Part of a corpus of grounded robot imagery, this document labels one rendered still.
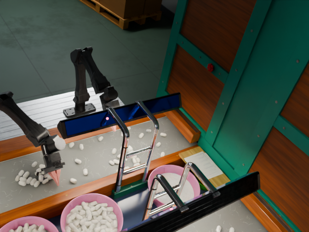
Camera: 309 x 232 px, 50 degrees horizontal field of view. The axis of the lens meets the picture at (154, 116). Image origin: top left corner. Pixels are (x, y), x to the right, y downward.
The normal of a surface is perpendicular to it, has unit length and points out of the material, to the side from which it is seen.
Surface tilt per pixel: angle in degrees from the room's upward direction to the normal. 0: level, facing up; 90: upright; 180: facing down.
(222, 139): 90
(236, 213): 0
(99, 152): 0
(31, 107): 0
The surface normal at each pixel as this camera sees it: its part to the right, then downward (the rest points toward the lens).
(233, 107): -0.83, 0.22
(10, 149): 0.18, -0.76
